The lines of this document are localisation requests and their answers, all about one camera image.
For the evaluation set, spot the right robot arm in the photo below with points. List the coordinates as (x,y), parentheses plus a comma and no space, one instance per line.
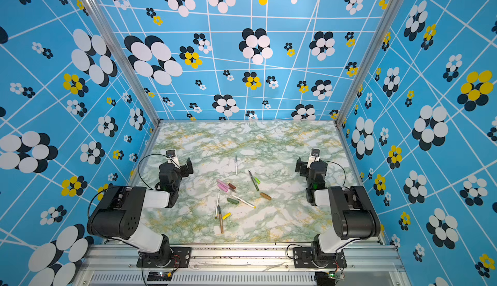
(353,215)

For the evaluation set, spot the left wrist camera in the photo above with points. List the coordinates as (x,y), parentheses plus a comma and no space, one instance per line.
(172,156)

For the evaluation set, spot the corner aluminium post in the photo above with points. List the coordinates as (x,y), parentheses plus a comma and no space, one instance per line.
(103,26)
(373,49)

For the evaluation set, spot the circuit board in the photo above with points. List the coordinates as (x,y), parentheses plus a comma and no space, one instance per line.
(159,276)
(328,278)

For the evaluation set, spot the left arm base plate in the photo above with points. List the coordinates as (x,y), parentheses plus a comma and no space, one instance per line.
(174,258)

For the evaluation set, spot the dark green pen cap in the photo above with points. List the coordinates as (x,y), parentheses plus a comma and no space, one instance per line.
(233,201)

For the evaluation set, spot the right corner aluminium post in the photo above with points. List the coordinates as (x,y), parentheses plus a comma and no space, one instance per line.
(373,49)

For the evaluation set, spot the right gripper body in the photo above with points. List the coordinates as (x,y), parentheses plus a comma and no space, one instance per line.
(301,165)

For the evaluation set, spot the left corner aluminium post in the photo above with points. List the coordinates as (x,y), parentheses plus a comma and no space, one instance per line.
(103,26)

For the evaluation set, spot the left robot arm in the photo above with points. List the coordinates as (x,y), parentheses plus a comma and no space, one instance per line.
(118,216)

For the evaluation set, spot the yellow pen cap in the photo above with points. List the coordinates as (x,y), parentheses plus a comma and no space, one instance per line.
(226,216)

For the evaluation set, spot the right circuit board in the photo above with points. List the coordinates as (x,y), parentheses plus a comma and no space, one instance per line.
(328,278)

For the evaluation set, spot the white slim pen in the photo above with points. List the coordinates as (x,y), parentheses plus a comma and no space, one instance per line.
(217,204)

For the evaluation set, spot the pink fountain pen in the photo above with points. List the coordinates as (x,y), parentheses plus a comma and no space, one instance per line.
(227,185)

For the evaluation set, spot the pink pen cap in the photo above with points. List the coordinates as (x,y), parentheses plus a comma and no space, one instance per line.
(223,187)

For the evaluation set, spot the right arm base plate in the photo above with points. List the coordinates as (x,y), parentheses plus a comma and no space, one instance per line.
(313,258)

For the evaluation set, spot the brown fountain pen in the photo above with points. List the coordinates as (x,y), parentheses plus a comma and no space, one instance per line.
(220,218)

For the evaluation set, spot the white pen yellow tip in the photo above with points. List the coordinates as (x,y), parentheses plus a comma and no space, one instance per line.
(244,201)

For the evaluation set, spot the tan brown pen cap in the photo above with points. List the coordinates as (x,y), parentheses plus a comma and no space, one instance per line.
(265,196)

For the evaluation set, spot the dark green fountain pen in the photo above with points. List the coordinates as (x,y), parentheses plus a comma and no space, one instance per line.
(253,180)

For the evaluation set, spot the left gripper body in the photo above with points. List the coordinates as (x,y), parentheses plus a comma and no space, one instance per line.
(186,165)

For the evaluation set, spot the aluminium front rail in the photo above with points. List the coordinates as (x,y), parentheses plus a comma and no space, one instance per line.
(368,263)

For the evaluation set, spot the left circuit board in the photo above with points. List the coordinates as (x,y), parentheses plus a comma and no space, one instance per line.
(159,276)

